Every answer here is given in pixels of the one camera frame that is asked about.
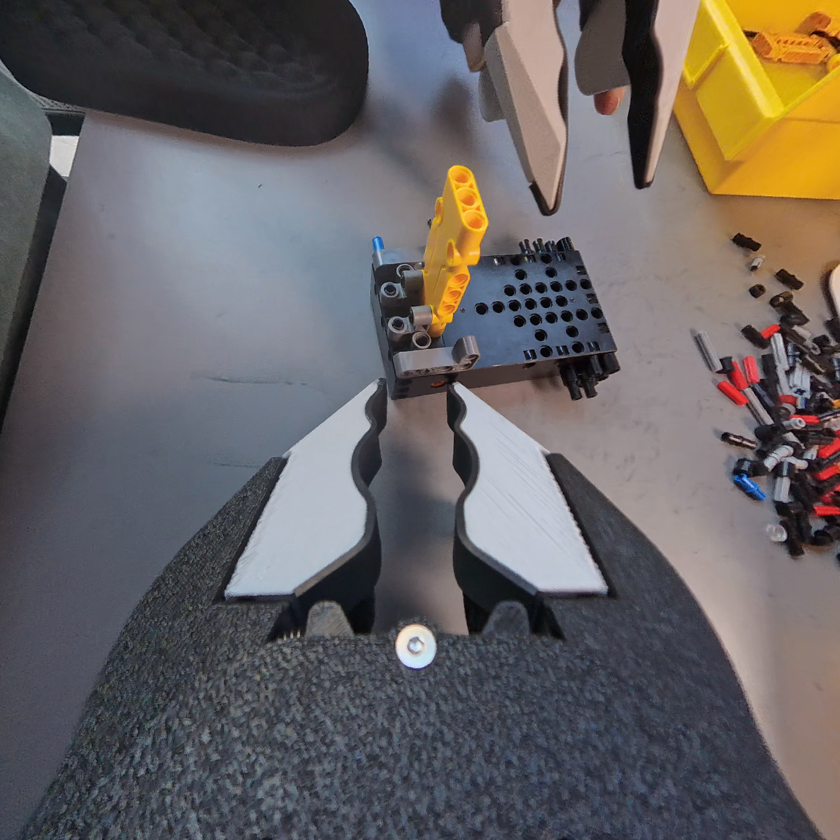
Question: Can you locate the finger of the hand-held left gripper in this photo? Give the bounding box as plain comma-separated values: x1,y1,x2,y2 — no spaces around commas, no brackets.
479,0,574,217
575,0,703,191

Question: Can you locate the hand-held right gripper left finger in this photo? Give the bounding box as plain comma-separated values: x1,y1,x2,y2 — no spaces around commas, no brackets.
224,381,389,602

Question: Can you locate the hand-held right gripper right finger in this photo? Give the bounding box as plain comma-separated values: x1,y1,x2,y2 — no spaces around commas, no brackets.
447,381,611,602

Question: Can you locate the black lego model yellow beam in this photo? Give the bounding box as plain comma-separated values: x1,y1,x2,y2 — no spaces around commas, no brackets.
371,164,620,401

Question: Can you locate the pile of loose lego pieces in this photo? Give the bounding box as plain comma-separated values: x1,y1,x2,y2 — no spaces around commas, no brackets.
689,230,840,559

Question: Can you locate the yellow storage bin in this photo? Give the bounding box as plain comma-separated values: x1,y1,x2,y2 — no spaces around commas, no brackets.
672,0,840,200

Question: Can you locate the black mesh chair armrest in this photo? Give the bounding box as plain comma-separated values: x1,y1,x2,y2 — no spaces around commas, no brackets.
0,0,371,148

